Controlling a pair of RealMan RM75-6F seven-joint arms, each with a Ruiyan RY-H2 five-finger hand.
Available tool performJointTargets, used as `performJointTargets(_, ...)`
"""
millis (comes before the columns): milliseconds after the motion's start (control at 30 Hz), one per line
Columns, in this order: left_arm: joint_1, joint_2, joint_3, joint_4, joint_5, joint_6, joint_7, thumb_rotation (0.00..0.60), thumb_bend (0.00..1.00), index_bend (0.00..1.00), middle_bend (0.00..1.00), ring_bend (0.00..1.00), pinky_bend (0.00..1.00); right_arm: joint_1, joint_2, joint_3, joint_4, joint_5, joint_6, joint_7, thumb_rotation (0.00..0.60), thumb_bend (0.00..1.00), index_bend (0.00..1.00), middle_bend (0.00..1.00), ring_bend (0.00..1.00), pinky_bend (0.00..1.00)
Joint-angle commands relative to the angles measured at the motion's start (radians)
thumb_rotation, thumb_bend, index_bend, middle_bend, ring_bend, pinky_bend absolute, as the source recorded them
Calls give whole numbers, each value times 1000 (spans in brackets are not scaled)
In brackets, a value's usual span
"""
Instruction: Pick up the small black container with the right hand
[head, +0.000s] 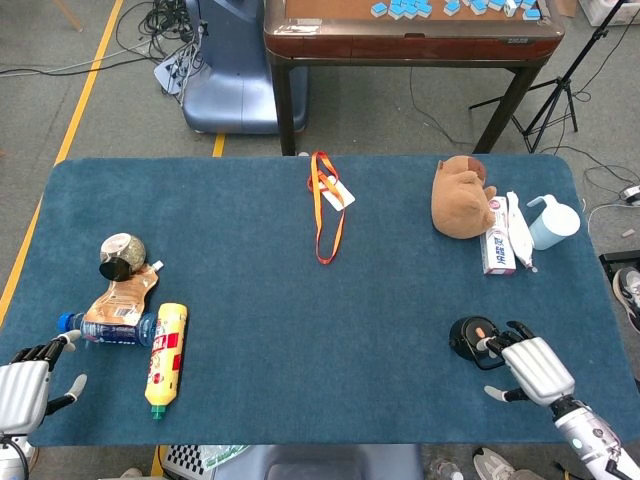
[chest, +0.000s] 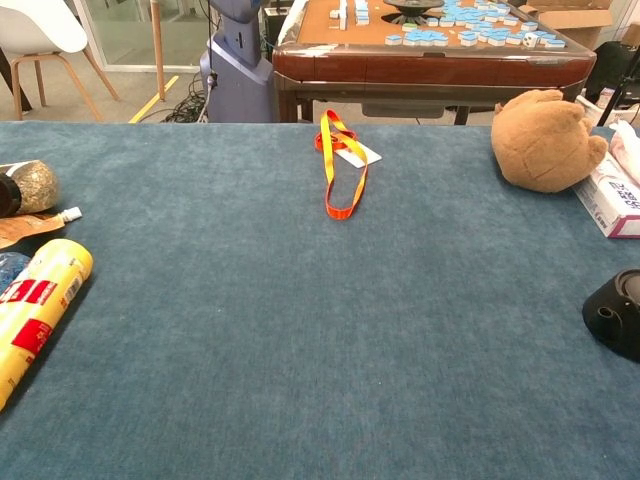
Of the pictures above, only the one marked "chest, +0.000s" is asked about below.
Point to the black teapot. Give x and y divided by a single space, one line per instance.
617 320

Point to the brown plush toy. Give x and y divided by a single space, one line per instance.
542 145

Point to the blue table cloth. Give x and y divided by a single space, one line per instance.
300 325

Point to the white badge card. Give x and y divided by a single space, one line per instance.
365 157

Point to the blue grey machine base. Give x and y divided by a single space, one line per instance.
237 80

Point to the brown mahjong table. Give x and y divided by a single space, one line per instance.
425 67

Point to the blue mahjong tile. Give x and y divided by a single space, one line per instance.
393 39
555 43

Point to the wooden pole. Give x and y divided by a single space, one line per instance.
158 50

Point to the black round dish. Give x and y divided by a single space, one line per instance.
412 5

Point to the yellow bottle with green cap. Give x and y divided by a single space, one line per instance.
40 300

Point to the glass jar with black lid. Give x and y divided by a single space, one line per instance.
35 187

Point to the white faced mahjong tile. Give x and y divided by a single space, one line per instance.
531 39

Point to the white pink toothpaste box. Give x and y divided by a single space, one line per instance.
612 205

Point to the brown spout pouch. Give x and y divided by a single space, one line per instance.
25 227

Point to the black tripod stand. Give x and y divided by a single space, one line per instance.
617 95

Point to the cardboard box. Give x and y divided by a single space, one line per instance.
570 20

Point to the white chair with wooden legs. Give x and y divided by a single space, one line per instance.
35 25

